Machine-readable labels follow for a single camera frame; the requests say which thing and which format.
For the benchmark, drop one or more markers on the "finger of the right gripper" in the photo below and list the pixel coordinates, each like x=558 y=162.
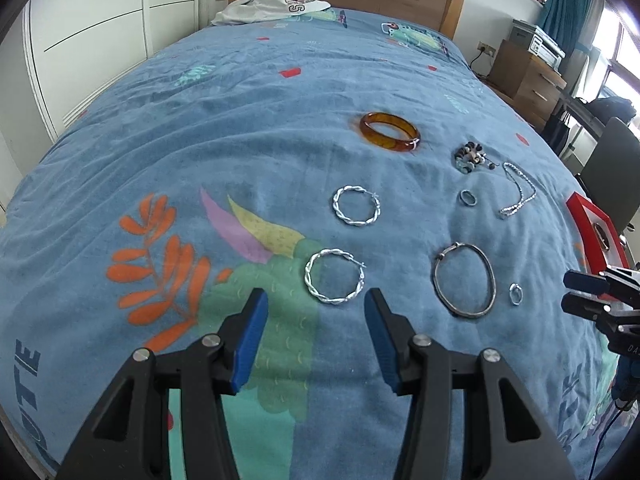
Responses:
x=585 y=282
x=586 y=307

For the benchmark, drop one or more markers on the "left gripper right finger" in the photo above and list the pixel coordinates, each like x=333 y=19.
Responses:
x=505 y=434

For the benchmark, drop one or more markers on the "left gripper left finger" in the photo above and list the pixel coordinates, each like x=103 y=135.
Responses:
x=125 y=436

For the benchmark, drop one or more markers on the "brown tortoise bangle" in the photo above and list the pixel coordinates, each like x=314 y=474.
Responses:
x=602 y=237

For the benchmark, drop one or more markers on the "thin silver bangle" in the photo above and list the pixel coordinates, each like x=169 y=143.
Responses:
x=464 y=281

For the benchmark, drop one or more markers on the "twisted silver hoop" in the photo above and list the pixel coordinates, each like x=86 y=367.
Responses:
x=356 y=206
x=334 y=276

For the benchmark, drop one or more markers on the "amber bangle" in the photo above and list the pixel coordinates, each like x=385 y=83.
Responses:
x=389 y=131

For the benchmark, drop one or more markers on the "red jewelry box tray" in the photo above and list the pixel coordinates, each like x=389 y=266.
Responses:
x=585 y=213

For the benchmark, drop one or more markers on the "dark grey chair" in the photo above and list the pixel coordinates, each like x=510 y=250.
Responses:
x=611 y=175

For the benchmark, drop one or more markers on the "navy tote bag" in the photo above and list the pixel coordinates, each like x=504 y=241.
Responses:
x=556 y=131

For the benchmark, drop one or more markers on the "dark backpack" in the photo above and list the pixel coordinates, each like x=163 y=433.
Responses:
x=612 y=107

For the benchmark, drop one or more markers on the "wooden drawer chest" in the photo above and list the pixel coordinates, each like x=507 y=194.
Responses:
x=527 y=83

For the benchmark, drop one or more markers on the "blue patterned bed cover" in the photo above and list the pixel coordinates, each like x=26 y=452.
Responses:
x=210 y=170

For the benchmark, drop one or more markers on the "white printer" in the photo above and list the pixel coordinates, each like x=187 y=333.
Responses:
x=537 y=42

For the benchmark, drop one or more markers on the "teal curtain right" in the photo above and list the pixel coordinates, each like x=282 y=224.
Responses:
x=563 y=20

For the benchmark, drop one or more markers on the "white garment on bed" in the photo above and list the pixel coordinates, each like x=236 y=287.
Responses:
x=241 y=12

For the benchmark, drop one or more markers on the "white wardrobe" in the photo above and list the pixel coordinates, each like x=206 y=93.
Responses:
x=75 y=49

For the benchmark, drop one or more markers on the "wall socket with cable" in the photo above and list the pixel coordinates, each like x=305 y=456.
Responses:
x=484 y=51

